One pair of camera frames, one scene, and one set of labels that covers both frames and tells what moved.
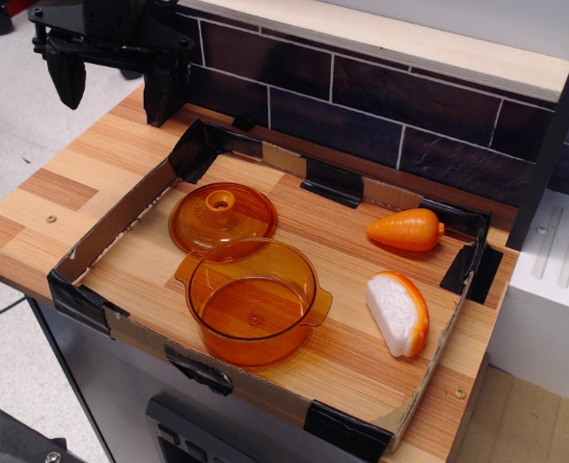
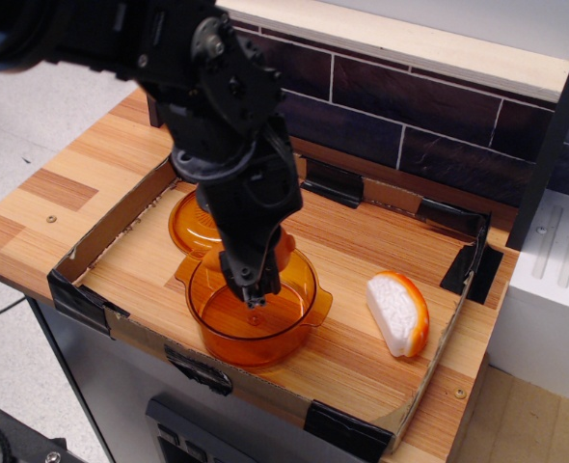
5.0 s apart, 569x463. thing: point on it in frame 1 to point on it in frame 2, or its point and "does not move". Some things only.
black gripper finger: x=164 y=93 to x=270 y=283
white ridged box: x=543 y=329 does not move
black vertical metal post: x=541 y=184 does not move
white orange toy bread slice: x=398 y=313 does not move
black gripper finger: x=69 y=77 to x=253 y=294
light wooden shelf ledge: x=393 y=43 does not move
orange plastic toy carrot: x=416 y=230 to x=284 y=246
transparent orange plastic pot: x=253 y=300 does not move
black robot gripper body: x=147 y=34 to x=234 y=147
